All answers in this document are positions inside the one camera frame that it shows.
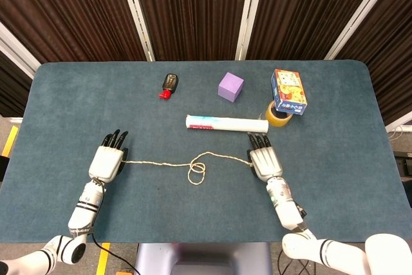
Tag left black-fingered white robot hand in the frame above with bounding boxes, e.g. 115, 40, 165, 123
88, 129, 129, 183

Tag yellow adhesive tape roll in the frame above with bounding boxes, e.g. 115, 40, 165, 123
265, 100, 295, 128

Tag right black-fingered white robot hand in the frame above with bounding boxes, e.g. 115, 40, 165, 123
246, 131, 285, 183

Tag blue-grey table mat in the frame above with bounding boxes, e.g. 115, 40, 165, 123
1, 59, 411, 244

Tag beige twisted rope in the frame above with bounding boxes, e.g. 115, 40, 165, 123
123, 151, 254, 188

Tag brown ribbed partition panel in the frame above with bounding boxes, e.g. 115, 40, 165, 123
247, 0, 387, 61
334, 0, 412, 126
128, 0, 252, 62
0, 51, 33, 118
0, 0, 147, 64

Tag white partition frame post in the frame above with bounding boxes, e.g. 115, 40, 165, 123
324, 0, 405, 61
234, 0, 268, 61
115, 0, 156, 62
0, 22, 41, 79

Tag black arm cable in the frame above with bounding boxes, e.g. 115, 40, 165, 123
91, 232, 141, 275

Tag black equipment box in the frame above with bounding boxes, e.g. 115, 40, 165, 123
392, 150, 412, 202

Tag black floor cable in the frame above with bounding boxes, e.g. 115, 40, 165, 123
277, 249, 318, 275

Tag black bottle red cap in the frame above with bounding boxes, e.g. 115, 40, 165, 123
157, 73, 180, 100

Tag white rolled paper tube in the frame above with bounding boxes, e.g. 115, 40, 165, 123
185, 114, 270, 135

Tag purple foam cube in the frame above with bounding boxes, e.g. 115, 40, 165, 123
218, 71, 245, 103

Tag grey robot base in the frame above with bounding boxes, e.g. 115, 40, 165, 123
133, 242, 273, 275

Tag blue printed cardboard box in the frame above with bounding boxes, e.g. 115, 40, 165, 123
270, 68, 308, 117

